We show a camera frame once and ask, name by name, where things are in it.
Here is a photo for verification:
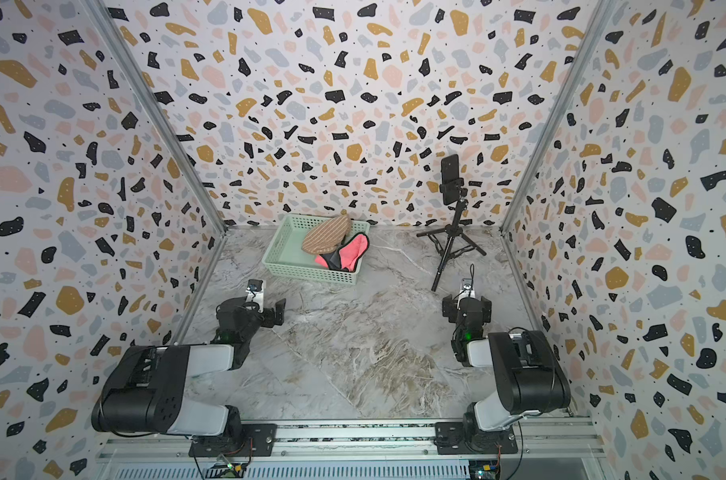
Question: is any brown striped dishcloth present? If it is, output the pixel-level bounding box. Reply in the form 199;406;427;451
301;215;352;255

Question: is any pink grey dishcloth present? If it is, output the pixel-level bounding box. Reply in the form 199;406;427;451
315;232;370;273

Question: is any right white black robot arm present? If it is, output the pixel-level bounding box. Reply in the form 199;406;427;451
435;293;571;455

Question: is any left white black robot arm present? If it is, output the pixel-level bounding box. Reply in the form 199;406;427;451
91;295;286;443

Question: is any black tripod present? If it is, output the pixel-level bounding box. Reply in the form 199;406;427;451
417;198;487;292

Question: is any mint green plastic basket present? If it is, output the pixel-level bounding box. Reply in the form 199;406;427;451
262;214;370;285

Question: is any black smartphone on tripod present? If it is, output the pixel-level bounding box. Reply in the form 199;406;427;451
439;154;464;206

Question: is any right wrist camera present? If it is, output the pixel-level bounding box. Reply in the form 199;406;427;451
456;277;476;301

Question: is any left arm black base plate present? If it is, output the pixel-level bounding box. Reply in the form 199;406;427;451
189;423;278;459

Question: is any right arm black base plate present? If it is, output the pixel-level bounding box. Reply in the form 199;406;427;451
434;422;519;455

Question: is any aluminium front rail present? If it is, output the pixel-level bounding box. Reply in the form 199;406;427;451
94;417;613;479

